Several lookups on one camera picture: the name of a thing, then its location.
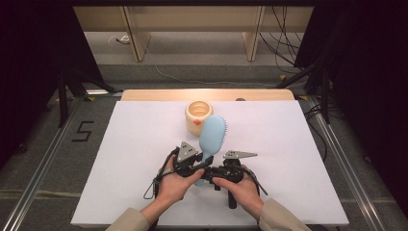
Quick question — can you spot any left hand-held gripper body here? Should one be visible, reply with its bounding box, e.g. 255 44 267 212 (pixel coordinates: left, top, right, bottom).
172 141 202 178

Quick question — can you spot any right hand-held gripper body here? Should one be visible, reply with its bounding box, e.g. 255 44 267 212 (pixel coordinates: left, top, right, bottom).
220 149 259 210

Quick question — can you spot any light blue hairbrush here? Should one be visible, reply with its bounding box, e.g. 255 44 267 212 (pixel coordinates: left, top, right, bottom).
194 115 228 188

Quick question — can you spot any cream ringed cup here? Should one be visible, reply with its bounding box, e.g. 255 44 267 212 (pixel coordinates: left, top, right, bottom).
185 100 215 138

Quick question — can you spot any person's right hand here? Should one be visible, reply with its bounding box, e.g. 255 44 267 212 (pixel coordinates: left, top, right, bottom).
212 173 266 222

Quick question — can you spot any person's left hand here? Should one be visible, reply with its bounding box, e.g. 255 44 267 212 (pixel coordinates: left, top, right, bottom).
155 155 206 207

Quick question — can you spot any white board sheet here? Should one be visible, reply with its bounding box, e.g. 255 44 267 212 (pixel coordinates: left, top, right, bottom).
70 100 350 227

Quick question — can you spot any wooden table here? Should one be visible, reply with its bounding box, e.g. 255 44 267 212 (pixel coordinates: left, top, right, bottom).
120 89 296 102

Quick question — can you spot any black metal stand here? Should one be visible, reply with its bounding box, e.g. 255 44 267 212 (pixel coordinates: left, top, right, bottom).
275 59 332 125
57 67 125 129

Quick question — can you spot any round floor socket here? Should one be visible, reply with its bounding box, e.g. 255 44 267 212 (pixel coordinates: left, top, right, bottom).
108 34 132 46

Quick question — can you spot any wooden shelf unit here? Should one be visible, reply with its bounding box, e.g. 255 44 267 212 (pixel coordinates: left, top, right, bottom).
72 5 315 63

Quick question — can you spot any black curtain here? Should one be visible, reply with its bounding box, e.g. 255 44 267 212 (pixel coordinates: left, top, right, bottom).
293 0 408 211
0 0 106 169

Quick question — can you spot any right hand-held gripper black cable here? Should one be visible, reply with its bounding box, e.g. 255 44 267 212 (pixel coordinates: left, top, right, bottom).
242 167 269 196

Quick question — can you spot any hand-held gripper black cable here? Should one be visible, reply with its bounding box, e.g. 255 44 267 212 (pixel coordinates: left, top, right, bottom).
142 146 181 200
242 167 269 196

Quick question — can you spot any left hand-held gripper black cable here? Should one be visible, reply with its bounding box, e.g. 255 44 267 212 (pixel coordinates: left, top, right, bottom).
142 146 181 200

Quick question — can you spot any aluminium floor rail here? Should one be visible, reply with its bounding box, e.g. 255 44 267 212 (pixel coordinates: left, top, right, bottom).
306 95 388 231
0 95 83 231

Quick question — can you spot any bundle of black floor cables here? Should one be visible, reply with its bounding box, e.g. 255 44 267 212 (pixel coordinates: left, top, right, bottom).
259 5 306 75

